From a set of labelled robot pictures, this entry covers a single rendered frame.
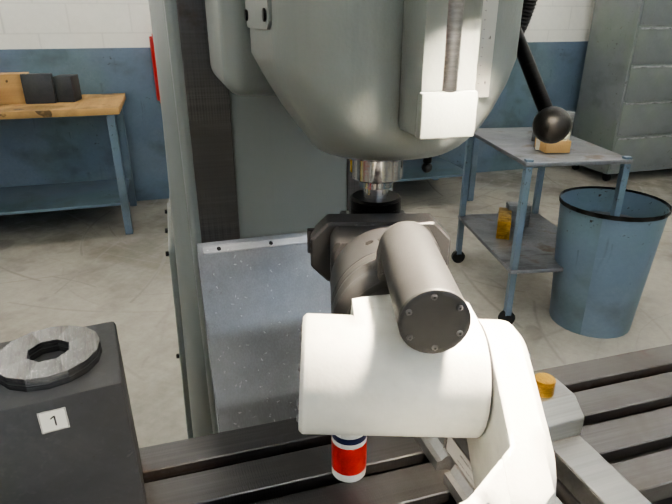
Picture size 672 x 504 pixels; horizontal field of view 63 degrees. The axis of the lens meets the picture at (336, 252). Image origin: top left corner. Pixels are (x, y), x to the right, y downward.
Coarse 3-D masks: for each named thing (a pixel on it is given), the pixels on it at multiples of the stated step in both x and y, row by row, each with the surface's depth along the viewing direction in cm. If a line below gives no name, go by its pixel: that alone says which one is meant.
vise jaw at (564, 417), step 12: (552, 396) 59; (564, 396) 59; (552, 408) 58; (564, 408) 58; (576, 408) 58; (552, 420) 57; (564, 420) 57; (576, 420) 58; (552, 432) 57; (564, 432) 58; (576, 432) 59
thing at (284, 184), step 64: (192, 0) 72; (192, 64) 75; (192, 128) 79; (256, 128) 82; (192, 192) 83; (256, 192) 86; (320, 192) 89; (192, 256) 88; (192, 320) 93; (192, 384) 99
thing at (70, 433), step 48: (48, 336) 53; (96, 336) 53; (0, 384) 48; (48, 384) 47; (96, 384) 48; (0, 432) 46; (48, 432) 47; (96, 432) 49; (0, 480) 47; (48, 480) 49; (96, 480) 51
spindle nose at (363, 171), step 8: (352, 160) 48; (352, 168) 48; (360, 168) 47; (368, 168) 47; (376, 168) 47; (384, 168) 47; (392, 168) 47; (400, 168) 48; (352, 176) 49; (360, 176) 48; (368, 176) 47; (376, 176) 47; (384, 176) 47; (392, 176) 48; (400, 176) 48
